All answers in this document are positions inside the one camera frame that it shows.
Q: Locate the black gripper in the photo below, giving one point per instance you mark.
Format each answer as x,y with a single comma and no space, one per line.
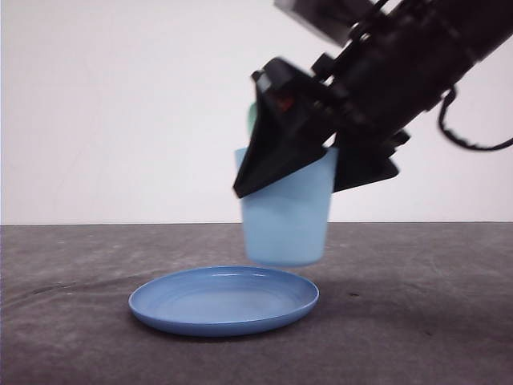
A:
354,97

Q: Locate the mint green plastic spoon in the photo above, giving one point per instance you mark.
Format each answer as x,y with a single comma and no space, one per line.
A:
251,117

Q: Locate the light blue plastic cup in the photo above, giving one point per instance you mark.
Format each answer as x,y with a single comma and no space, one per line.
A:
285,224

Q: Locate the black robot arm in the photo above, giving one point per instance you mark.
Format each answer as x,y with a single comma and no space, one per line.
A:
438,41

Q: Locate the blue plastic plate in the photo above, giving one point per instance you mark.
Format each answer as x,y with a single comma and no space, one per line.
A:
223,301

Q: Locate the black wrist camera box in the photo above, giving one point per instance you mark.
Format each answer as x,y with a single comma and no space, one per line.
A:
330,20

